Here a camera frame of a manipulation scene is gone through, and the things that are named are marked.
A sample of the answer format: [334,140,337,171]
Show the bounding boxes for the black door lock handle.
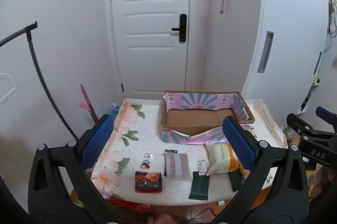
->
[172,14,188,44]

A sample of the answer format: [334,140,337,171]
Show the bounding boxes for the red bag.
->
[108,198,150,214]

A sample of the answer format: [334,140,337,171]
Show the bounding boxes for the black cable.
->
[190,207,219,222]

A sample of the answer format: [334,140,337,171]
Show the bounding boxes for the white wardrobe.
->
[242,0,337,114]

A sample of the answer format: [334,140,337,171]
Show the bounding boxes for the hanging cables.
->
[326,0,337,38]

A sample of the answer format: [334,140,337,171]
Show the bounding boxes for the floral tablecloth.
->
[91,98,287,206]

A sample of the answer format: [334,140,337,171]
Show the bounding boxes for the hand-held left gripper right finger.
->
[211,116,310,224]

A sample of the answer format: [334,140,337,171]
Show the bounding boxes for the cardboard box with pink print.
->
[160,90,256,146]

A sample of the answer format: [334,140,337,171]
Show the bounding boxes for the white door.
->
[105,0,211,101]

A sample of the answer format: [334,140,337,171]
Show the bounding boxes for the colourful packages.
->
[283,125,301,147]

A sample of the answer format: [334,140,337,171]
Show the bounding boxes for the cream and orange snack bag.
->
[205,142,246,175]

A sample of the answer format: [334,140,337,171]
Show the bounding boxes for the small orange candy wrapper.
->
[141,153,154,170]

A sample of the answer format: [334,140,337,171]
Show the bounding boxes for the dark green snack packet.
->
[189,171,210,200]
[229,170,244,191]

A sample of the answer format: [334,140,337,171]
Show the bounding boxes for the small white pink candy wrapper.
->
[197,159,207,176]

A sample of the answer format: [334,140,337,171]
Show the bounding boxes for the black curved pole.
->
[0,21,79,140]

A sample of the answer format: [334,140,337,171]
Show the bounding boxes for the pink broom handle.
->
[79,84,99,123]

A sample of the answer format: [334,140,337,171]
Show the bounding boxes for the dark translucent snack packet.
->
[164,150,190,180]

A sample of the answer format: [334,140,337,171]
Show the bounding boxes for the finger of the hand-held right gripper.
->
[286,113,315,141]
[315,106,337,133]

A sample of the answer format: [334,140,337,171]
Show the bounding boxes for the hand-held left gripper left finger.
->
[28,114,124,224]

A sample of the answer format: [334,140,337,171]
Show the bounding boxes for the red and black snack packet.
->
[135,171,162,193]

